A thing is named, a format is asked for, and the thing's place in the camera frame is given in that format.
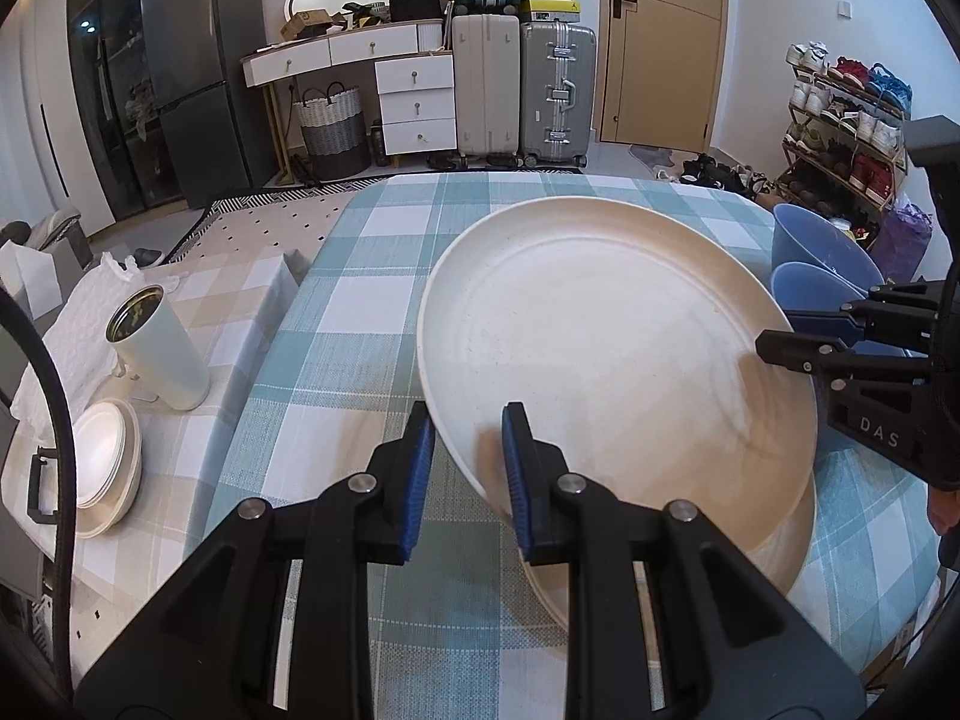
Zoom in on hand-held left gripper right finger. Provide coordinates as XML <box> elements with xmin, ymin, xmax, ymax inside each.
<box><xmin>501</xmin><ymin>401</ymin><xmax>867</xmax><ymax>720</ymax></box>

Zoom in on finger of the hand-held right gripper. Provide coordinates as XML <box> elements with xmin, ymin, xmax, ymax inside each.
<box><xmin>780</xmin><ymin>279</ymin><xmax>938</xmax><ymax>350</ymax></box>
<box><xmin>755</xmin><ymin>328</ymin><xmax>937</xmax><ymax>397</ymax></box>

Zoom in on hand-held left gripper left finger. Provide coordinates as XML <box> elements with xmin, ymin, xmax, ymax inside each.
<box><xmin>75</xmin><ymin>401</ymin><xmax>437</xmax><ymax>720</ymax></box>

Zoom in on dark blue bowl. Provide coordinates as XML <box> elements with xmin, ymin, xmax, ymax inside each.
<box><xmin>771</xmin><ymin>261</ymin><xmax>908</xmax><ymax>357</ymax></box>
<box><xmin>772</xmin><ymin>202</ymin><xmax>886</xmax><ymax>293</ymax></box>

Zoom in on stack of white bowls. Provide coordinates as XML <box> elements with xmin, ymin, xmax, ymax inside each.
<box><xmin>73</xmin><ymin>399</ymin><xmax>143</xmax><ymax>539</ymax></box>

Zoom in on person's right hand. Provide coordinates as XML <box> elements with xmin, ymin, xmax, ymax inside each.
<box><xmin>928</xmin><ymin>481</ymin><xmax>960</xmax><ymax>537</ymax></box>

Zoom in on purple bag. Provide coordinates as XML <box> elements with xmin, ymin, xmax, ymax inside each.
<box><xmin>870</xmin><ymin>195</ymin><xmax>935</xmax><ymax>282</ymax></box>

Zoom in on gold metal shoe rack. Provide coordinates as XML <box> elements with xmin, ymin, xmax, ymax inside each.
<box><xmin>776</xmin><ymin>64</ymin><xmax>912</xmax><ymax>233</ymax></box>

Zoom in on teal plaid tablecloth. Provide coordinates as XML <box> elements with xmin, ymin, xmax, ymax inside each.
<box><xmin>206</xmin><ymin>172</ymin><xmax>946</xmax><ymax>720</ymax></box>

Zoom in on rows of racked shoes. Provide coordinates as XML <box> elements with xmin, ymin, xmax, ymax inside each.
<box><xmin>780</xmin><ymin>41</ymin><xmax>914</xmax><ymax>226</ymax></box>

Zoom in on pile of scattered shoes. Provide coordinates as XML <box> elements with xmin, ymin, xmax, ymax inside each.
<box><xmin>656</xmin><ymin>154</ymin><xmax>773</xmax><ymax>200</ymax></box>

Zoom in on grey door mat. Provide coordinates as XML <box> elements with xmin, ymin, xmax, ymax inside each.
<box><xmin>628</xmin><ymin>142</ymin><xmax>680</xmax><ymax>175</ymax></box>

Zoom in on beige plaid tablecloth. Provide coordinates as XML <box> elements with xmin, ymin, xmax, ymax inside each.
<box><xmin>0</xmin><ymin>253</ymin><xmax>316</xmax><ymax>691</ymax></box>

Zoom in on white tumbler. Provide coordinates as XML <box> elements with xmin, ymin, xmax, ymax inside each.
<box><xmin>105</xmin><ymin>285</ymin><xmax>211</xmax><ymax>411</ymax></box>

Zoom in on beige dotted rug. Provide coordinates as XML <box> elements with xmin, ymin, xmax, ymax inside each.
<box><xmin>166</xmin><ymin>165</ymin><xmax>590</xmax><ymax>265</ymax></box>

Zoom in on tan wooden door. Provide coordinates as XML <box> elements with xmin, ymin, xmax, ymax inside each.
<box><xmin>598</xmin><ymin>0</ymin><xmax>730</xmax><ymax>155</ymax></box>

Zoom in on silver suitcase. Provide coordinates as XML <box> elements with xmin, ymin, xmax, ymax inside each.
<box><xmin>519</xmin><ymin>21</ymin><xmax>599</xmax><ymax>166</ymax></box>

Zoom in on woven laundry basket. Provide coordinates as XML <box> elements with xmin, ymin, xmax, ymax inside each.
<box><xmin>292</xmin><ymin>81</ymin><xmax>374</xmax><ymax>181</ymax></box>

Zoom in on white crumpled plastic bag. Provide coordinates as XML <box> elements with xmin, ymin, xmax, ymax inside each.
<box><xmin>11</xmin><ymin>251</ymin><xmax>181</xmax><ymax>421</ymax></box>

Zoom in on black clip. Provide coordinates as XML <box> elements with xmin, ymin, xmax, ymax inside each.
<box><xmin>26</xmin><ymin>446</ymin><xmax>59</xmax><ymax>524</ymax></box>

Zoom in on white dresser with drawers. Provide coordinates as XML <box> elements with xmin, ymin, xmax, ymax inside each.
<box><xmin>240</xmin><ymin>19</ymin><xmax>458</xmax><ymax>166</ymax></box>

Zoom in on beige suitcase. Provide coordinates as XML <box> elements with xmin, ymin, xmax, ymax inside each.
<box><xmin>451</xmin><ymin>13</ymin><xmax>522</xmax><ymax>160</ymax></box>

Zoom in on black yellow shoe box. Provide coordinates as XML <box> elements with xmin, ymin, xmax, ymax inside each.
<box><xmin>521</xmin><ymin>0</ymin><xmax>582</xmax><ymax>23</ymax></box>

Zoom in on white paper bag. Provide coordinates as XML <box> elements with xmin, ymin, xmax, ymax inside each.
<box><xmin>0</xmin><ymin>240</ymin><xmax>65</xmax><ymax>316</ymax></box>

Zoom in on grey refrigerator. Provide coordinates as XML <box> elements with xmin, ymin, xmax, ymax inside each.
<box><xmin>140</xmin><ymin>0</ymin><xmax>278</xmax><ymax>209</ymax></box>

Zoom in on small tan cardboard box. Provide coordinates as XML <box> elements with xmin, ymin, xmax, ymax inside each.
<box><xmin>281</xmin><ymin>9</ymin><xmax>335</xmax><ymax>38</ymax></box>

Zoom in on black glass cabinet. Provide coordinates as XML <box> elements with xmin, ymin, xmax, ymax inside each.
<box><xmin>67</xmin><ymin>0</ymin><xmax>181</xmax><ymax>222</ymax></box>

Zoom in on black cable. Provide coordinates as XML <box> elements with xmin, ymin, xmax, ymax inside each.
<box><xmin>0</xmin><ymin>289</ymin><xmax>76</xmax><ymax>698</ymax></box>

